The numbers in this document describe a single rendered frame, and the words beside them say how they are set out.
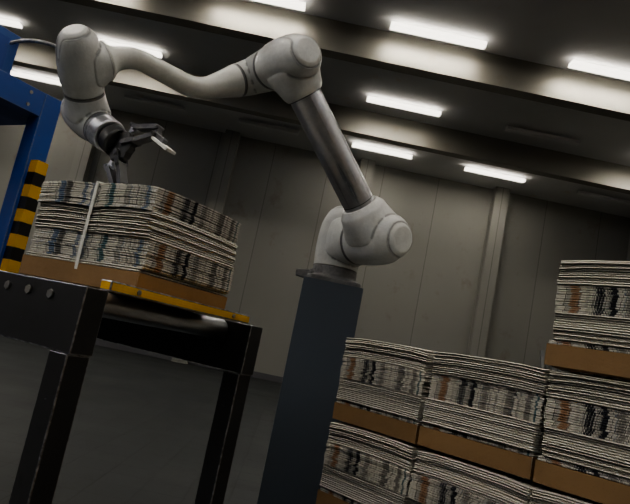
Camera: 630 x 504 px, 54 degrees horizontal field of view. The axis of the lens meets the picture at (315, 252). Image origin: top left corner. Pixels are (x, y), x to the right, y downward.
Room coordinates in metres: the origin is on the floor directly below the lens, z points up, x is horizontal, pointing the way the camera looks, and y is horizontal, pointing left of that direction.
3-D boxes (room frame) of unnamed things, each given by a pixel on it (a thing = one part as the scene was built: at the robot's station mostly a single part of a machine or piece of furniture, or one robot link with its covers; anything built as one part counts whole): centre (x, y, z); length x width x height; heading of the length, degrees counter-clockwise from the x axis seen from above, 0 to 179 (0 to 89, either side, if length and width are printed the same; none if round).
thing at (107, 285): (1.31, 0.25, 0.81); 0.43 x 0.03 x 0.02; 148
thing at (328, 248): (2.10, -0.09, 1.17); 0.18 x 0.16 x 0.22; 33
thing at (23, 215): (2.38, 1.14, 1.05); 0.05 x 0.05 x 0.45; 58
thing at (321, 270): (2.10, -0.06, 1.03); 0.22 x 0.18 x 0.06; 91
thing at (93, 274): (1.37, 0.32, 0.83); 0.29 x 0.16 x 0.04; 148
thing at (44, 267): (1.48, 0.51, 0.83); 0.29 x 0.16 x 0.04; 148
